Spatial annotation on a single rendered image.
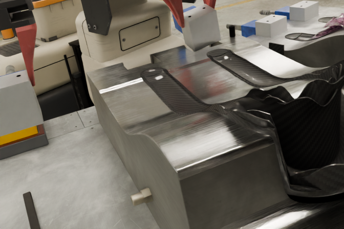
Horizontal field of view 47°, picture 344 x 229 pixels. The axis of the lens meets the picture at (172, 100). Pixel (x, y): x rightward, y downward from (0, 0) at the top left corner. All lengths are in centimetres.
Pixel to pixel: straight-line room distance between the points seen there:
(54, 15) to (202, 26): 63
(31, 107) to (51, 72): 69
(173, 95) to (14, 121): 19
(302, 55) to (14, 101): 45
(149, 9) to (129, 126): 56
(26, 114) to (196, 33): 30
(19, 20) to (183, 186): 24
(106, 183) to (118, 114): 9
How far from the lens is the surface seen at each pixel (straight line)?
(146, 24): 96
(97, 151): 59
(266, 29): 77
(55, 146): 63
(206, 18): 63
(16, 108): 46
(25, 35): 43
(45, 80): 114
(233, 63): 59
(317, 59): 67
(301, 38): 77
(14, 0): 42
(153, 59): 65
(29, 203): 53
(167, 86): 54
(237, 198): 32
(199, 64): 58
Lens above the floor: 110
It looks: 26 degrees down
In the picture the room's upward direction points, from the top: 10 degrees counter-clockwise
